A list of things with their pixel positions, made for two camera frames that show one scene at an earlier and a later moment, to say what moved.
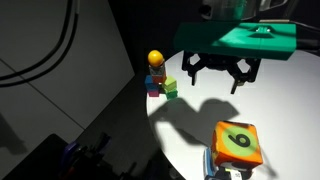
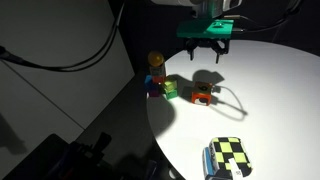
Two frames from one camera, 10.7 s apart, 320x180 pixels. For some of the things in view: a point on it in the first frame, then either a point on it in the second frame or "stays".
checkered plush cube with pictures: x=225 y=171 stays
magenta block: x=153 y=93 stays
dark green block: x=171 y=94 stays
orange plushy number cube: x=237 y=144 to x=201 y=93
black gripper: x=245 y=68 to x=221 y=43
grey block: x=157 y=70 stays
